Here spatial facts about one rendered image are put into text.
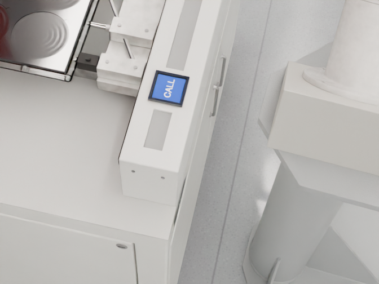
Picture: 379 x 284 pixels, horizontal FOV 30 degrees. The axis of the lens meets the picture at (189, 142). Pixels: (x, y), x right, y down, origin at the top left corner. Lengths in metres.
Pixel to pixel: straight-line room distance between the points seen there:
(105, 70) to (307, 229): 0.64
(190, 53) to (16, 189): 0.37
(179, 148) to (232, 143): 1.10
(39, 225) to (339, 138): 0.54
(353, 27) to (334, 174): 0.26
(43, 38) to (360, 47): 0.54
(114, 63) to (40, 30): 0.15
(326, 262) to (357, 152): 0.80
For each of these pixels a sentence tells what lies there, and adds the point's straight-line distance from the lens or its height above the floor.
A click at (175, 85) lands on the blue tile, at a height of 0.96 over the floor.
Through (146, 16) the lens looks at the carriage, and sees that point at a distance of 1.32.
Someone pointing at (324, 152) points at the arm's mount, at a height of 0.85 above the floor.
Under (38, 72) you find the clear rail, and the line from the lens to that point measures 1.24.
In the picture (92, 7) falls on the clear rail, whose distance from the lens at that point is 1.31.
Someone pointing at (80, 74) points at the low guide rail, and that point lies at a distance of 1.31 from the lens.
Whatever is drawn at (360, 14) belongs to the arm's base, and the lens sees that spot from 1.17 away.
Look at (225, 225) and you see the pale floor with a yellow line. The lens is 2.07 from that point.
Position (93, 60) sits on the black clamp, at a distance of 1.24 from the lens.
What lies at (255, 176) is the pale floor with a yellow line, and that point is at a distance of 2.14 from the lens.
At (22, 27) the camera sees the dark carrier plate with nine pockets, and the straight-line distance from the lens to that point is 1.31.
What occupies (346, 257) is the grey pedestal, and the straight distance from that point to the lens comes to 1.92.
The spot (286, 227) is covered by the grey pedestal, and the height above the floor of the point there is 0.42.
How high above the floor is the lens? 1.93
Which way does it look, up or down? 63 degrees down
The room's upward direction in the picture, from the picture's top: 5 degrees clockwise
